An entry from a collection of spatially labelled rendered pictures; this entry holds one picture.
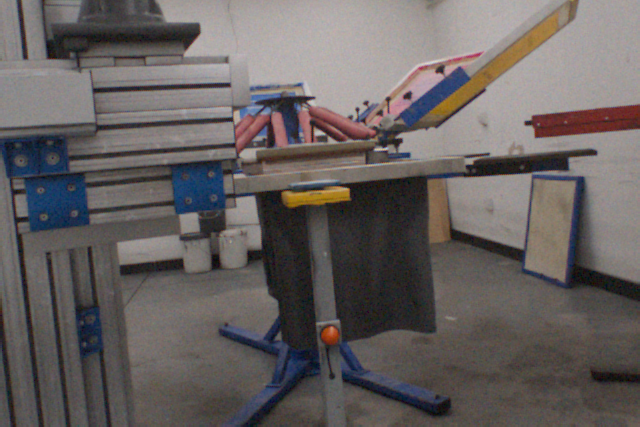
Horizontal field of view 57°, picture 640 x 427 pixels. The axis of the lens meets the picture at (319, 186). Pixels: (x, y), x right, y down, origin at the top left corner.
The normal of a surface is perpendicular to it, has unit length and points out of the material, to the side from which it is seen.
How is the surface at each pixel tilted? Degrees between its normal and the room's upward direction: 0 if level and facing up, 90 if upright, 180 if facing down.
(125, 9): 73
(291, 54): 90
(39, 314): 90
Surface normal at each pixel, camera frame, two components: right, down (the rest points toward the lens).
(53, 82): 0.37, 0.01
